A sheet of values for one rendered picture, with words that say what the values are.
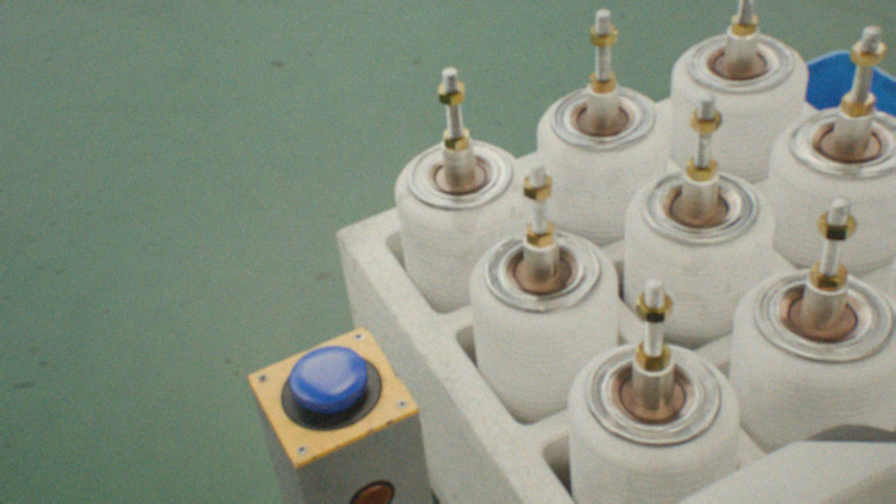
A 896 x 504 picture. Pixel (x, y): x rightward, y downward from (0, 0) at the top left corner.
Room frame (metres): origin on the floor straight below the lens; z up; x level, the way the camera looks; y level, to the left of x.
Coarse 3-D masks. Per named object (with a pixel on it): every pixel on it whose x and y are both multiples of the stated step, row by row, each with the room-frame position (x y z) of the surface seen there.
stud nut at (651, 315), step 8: (640, 296) 0.47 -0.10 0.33; (664, 296) 0.47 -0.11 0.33; (640, 304) 0.46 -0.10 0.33; (664, 304) 0.46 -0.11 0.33; (672, 304) 0.46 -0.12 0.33; (640, 312) 0.46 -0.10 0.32; (648, 312) 0.46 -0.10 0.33; (656, 312) 0.46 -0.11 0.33; (664, 312) 0.46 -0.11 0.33; (648, 320) 0.46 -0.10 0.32; (656, 320) 0.46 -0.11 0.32; (664, 320) 0.46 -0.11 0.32
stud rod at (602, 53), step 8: (600, 16) 0.73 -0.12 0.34; (608, 16) 0.72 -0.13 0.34; (600, 24) 0.73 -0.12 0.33; (608, 24) 0.73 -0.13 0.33; (600, 32) 0.73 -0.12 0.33; (608, 32) 0.73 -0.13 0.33; (600, 48) 0.72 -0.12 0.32; (608, 48) 0.73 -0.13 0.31; (600, 56) 0.73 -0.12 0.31; (608, 56) 0.73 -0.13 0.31; (600, 64) 0.72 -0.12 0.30; (608, 64) 0.73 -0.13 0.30; (600, 72) 0.72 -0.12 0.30; (608, 72) 0.73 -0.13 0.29
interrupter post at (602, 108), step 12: (588, 84) 0.73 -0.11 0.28; (588, 96) 0.73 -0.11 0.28; (600, 96) 0.72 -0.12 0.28; (612, 96) 0.72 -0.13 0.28; (588, 108) 0.73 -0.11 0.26; (600, 108) 0.72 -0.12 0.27; (612, 108) 0.72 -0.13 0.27; (588, 120) 0.73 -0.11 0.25; (600, 120) 0.72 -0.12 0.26; (612, 120) 0.72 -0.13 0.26
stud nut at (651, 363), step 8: (640, 344) 0.47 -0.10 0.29; (664, 344) 0.47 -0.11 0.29; (640, 352) 0.46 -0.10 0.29; (664, 352) 0.46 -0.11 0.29; (640, 360) 0.46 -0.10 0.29; (648, 360) 0.46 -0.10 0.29; (656, 360) 0.46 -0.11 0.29; (664, 360) 0.46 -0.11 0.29; (648, 368) 0.46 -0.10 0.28; (656, 368) 0.46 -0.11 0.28; (664, 368) 0.46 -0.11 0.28
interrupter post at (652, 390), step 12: (672, 360) 0.46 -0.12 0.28; (636, 372) 0.46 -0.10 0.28; (648, 372) 0.46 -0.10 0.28; (660, 372) 0.45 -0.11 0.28; (672, 372) 0.46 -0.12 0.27; (636, 384) 0.46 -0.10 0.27; (648, 384) 0.45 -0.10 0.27; (660, 384) 0.45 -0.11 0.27; (672, 384) 0.46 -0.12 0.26; (636, 396) 0.46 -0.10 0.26; (648, 396) 0.45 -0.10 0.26; (660, 396) 0.45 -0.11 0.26; (648, 408) 0.45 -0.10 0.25; (660, 408) 0.45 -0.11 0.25
